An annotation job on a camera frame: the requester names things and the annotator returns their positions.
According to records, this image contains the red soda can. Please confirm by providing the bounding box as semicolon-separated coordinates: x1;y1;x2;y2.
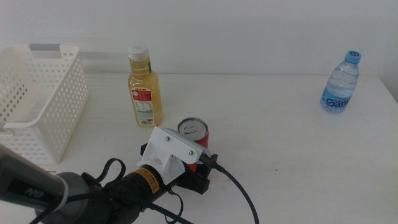
177;117;210;174

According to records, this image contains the yellow juice bottle white cap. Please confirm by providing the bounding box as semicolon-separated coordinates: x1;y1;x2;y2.
127;43;164;128

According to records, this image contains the clear water bottle blue cap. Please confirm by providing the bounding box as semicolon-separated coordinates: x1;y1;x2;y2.
320;50;362;114

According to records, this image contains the white perforated plastic basket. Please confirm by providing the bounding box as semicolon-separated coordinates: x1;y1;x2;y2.
0;44;90;165

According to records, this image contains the thin black looped wire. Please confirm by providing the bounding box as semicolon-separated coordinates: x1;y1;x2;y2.
164;187;185;224

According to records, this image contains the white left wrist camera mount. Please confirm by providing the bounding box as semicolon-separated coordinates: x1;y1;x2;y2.
136;126;212;186

